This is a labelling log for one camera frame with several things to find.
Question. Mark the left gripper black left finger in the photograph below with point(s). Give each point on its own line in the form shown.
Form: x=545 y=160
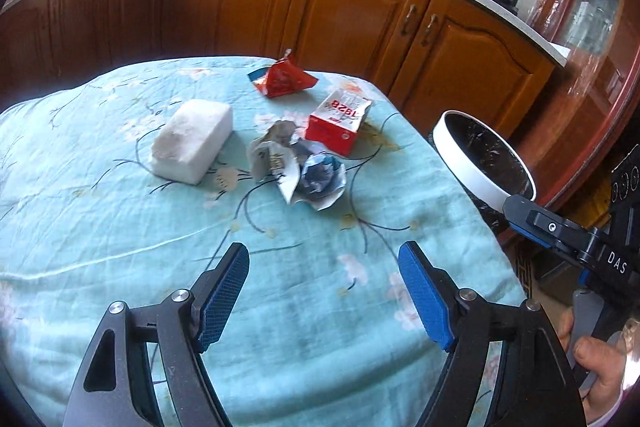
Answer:
x=214 y=296

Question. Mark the person's right hand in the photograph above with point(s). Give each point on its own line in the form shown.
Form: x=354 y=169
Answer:
x=602 y=401

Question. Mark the red snack wrapper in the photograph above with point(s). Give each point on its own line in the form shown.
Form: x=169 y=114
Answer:
x=282 y=78

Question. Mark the red white milk carton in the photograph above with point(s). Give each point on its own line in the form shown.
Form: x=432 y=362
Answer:
x=336 y=122

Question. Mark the white round trash bin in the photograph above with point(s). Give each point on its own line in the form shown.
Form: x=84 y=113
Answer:
x=482 y=161

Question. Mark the crumpled silver wrapper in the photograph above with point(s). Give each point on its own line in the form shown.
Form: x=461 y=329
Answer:
x=322 y=182

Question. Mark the white foam block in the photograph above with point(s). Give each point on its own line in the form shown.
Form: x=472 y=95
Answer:
x=188 y=144

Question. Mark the wooden lower cabinets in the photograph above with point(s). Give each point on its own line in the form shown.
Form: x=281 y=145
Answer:
x=427 y=56

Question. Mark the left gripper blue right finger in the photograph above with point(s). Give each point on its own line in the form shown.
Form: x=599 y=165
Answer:
x=434 y=295

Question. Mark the wooden glass door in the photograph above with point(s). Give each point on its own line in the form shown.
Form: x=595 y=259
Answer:
x=586 y=104

